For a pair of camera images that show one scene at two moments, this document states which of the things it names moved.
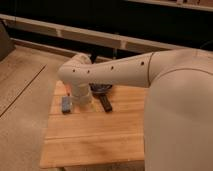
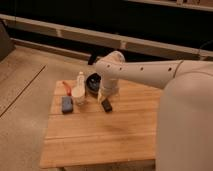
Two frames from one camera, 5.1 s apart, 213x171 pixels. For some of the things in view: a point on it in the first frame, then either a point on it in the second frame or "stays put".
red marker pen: x=68 y=90 stays put
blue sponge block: x=66 y=104 stays put
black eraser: x=106 y=103 stays put
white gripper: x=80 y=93 to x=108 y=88
